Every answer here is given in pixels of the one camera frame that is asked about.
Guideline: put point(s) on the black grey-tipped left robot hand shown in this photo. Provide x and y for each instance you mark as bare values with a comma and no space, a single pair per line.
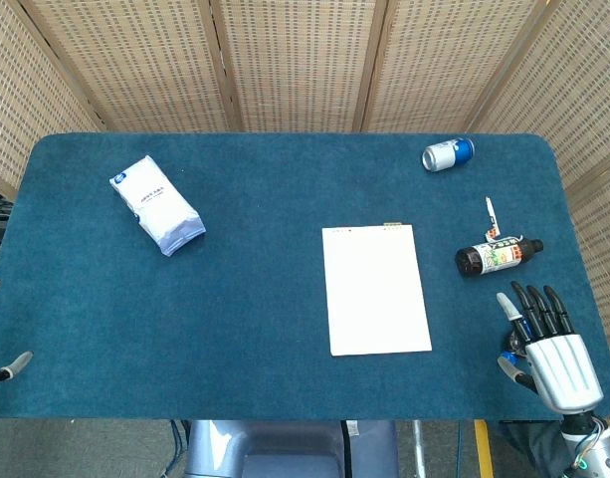
13,364

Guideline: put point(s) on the white metal table leg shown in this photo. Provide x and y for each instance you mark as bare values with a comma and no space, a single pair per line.
418,448

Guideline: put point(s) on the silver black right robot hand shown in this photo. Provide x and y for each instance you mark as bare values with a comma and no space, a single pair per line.
563,366

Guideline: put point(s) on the blue white drink can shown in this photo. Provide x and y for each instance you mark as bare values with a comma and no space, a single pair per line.
446,154

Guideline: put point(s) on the white snack bag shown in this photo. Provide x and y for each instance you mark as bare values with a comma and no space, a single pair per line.
157,206

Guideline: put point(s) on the blue carpet table mat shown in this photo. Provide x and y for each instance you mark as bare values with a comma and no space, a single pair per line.
245,318

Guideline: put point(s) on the white notepad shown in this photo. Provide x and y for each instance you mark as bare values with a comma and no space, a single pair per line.
376,291

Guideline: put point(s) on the yellow floor tape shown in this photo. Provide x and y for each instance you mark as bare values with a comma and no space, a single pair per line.
483,448

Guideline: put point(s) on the woven bamboo screen panel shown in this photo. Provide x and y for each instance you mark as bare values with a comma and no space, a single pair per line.
297,65
444,65
573,94
135,65
21,94

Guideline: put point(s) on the dark sauce bottle printed label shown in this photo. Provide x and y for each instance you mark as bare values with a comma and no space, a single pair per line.
493,256

